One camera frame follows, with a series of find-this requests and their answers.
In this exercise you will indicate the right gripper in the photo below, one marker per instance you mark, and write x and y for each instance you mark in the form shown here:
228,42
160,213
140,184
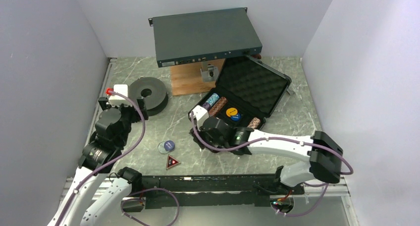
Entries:
200,132

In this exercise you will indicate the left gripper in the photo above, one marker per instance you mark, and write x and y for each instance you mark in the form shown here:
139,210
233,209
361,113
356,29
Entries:
136,116

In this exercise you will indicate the black poker set case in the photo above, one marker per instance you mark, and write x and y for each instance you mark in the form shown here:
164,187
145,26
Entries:
252,87

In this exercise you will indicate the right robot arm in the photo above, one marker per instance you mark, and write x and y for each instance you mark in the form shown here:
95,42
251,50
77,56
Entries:
318,156

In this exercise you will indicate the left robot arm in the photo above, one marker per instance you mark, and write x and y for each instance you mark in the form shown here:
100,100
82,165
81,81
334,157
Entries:
104,148

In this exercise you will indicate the blue big blind button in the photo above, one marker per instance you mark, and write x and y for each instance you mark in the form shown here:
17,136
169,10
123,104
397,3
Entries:
236,117

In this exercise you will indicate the yellow dealer button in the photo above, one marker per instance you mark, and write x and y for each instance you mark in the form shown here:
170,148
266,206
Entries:
231,112

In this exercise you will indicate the purple poker chip stack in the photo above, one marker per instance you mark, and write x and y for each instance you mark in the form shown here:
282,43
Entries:
206,106

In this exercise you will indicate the brown orange chip stack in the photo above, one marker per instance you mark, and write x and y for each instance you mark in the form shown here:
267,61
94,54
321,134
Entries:
217,106

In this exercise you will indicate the light blue chip stack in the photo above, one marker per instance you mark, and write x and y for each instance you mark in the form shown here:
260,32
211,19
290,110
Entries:
212,99

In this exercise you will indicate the black filament spool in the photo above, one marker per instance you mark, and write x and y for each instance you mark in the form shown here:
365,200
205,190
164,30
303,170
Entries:
153,91

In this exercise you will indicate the blue small blind button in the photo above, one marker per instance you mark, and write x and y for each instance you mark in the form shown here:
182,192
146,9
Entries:
169,145

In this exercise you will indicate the red black triangle token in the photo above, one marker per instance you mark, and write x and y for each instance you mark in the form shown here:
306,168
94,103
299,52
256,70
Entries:
171,162

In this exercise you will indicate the wooden board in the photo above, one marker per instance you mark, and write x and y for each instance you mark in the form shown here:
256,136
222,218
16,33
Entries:
186,79

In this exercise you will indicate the grey metal bar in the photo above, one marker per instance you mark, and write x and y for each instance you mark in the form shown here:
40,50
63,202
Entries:
290,92

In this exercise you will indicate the grey rack server box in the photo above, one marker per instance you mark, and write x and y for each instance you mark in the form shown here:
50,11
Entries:
204,36

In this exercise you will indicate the grey metal stand bracket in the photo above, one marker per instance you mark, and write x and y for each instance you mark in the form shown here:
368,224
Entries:
209,72

